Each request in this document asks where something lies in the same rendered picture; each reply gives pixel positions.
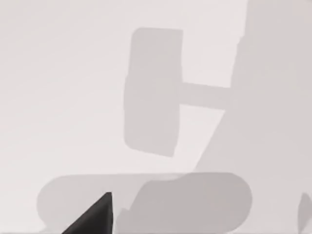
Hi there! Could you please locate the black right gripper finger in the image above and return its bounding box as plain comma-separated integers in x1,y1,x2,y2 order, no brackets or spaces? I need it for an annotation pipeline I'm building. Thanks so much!
60,192,114,234

